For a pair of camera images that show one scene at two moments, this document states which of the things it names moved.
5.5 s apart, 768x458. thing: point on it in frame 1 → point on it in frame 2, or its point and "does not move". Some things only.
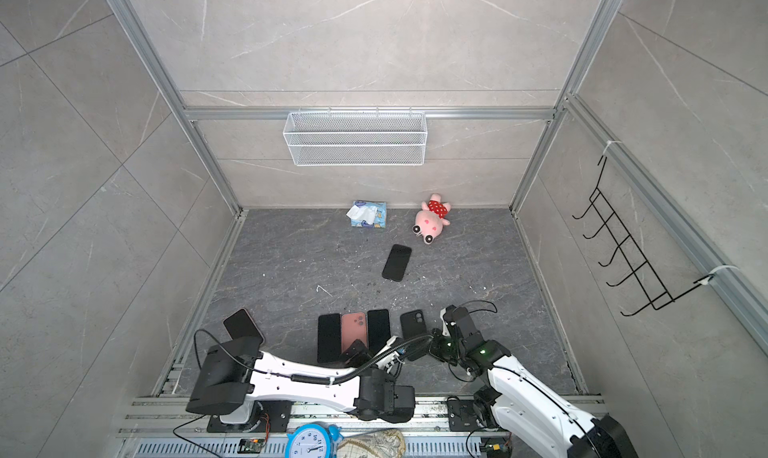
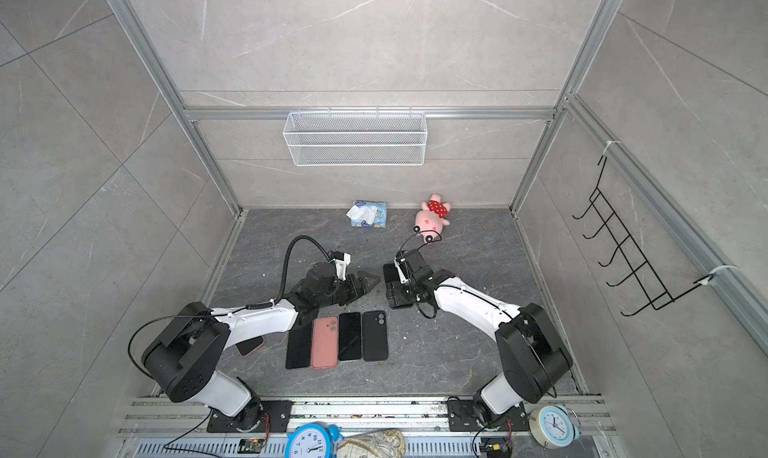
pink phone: [353, 328] → [324, 349]
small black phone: [413, 324] → [374, 335]
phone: [329, 338] → [299, 347]
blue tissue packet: [367, 214] does not move
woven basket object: [386, 443] does not move
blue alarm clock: [313, 440] does not move
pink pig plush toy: [431, 219] does not move
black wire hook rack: [644, 276] does not move
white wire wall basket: [355, 138] does not move
